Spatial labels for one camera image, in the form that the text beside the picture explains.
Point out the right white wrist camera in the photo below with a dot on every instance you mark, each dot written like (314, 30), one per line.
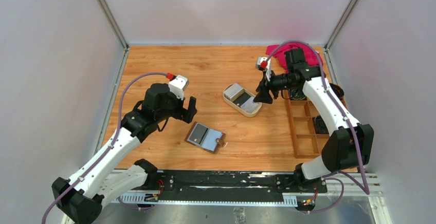
(264, 65)

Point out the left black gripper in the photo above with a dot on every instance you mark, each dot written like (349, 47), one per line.
(183, 113)

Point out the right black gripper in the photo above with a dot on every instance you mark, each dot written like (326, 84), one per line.
(263, 96)

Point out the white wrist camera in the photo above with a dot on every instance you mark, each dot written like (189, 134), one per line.
(264, 65)
(177, 86)

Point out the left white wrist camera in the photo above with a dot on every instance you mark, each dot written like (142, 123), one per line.
(177, 86)

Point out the brown leather card holder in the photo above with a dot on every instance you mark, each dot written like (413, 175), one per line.
(213, 140)

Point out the pink cloth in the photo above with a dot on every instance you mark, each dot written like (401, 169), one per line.
(310, 56)

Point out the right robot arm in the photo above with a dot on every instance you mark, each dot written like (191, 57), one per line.
(350, 141)

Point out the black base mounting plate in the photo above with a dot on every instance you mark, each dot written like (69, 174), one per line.
(228, 186)

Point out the aluminium rail frame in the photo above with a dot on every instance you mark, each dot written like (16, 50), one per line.
(342, 191)

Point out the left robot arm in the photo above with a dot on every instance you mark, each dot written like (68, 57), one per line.
(109, 161)

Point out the beige oval card tray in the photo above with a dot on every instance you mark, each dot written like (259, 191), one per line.
(245, 104)

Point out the dark grey card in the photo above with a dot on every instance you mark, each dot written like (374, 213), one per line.
(197, 134)

